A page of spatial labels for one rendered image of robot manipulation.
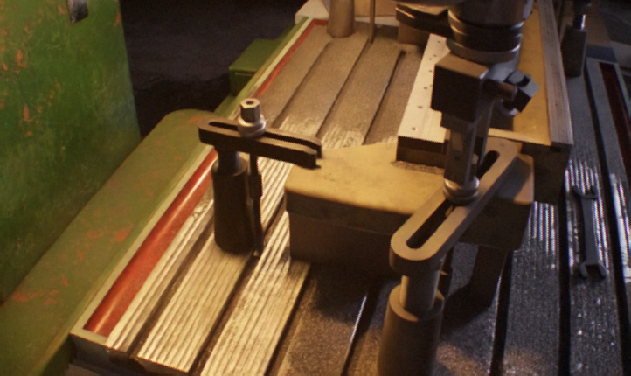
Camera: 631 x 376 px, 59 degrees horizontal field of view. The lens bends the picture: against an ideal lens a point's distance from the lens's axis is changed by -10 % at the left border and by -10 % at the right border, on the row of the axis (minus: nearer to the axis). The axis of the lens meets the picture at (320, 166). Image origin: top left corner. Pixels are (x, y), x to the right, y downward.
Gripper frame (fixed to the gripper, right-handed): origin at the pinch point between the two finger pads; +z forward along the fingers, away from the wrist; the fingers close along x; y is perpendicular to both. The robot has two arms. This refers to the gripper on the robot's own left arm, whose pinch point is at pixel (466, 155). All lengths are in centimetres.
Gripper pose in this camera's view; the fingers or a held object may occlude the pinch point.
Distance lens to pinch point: 69.0
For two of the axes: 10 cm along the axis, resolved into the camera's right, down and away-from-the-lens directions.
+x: 5.7, -4.8, 6.7
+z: 0.0, 8.1, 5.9
